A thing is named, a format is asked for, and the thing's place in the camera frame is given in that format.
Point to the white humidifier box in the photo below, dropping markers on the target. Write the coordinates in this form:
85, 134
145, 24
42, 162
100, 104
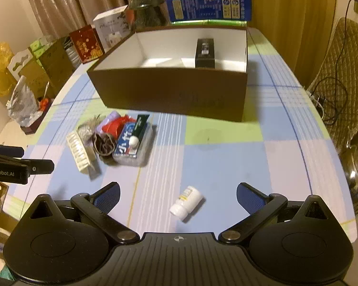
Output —
110, 26

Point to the white interdental brush pack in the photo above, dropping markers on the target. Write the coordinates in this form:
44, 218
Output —
79, 152

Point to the red packet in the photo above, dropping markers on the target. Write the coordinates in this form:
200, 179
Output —
115, 126

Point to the white pill bottle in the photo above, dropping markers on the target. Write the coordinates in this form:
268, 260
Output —
188, 199

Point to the green lip gel tube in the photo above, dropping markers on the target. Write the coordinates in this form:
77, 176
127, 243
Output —
140, 126

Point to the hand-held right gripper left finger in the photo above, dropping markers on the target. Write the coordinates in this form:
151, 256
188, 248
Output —
109, 196

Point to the beige pleated curtain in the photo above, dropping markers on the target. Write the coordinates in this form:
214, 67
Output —
77, 0

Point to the quilted cushion chair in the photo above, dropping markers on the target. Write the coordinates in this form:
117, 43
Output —
343, 65

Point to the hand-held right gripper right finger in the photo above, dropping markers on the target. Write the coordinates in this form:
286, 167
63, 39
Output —
250, 198

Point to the red gift box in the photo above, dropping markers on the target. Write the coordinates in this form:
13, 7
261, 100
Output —
86, 44

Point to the green tissue box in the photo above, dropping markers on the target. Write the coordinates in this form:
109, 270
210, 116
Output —
40, 44

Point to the purple packet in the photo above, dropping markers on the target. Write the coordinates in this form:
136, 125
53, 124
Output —
111, 116

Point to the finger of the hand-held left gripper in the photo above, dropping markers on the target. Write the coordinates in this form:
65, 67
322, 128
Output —
41, 166
6, 150

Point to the brown cardboard box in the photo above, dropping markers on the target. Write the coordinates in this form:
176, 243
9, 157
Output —
167, 92

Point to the olive brown gift bag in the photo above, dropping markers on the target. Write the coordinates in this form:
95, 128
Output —
55, 62

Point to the cotton swab bag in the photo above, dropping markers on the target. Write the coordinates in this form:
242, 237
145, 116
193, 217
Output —
85, 131

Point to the green tissue pack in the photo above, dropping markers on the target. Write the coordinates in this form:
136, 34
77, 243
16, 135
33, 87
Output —
189, 23
226, 23

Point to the stacked black wrapped bowls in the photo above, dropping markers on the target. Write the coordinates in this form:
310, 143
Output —
144, 6

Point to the blue label dental floss box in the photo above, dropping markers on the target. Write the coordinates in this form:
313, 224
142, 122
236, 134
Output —
124, 150

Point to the blue printed carton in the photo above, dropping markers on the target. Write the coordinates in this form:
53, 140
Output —
208, 7

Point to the tall black product box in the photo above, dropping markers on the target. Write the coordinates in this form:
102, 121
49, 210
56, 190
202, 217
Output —
205, 61

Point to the white plastic bag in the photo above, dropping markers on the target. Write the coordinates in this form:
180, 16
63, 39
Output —
22, 101

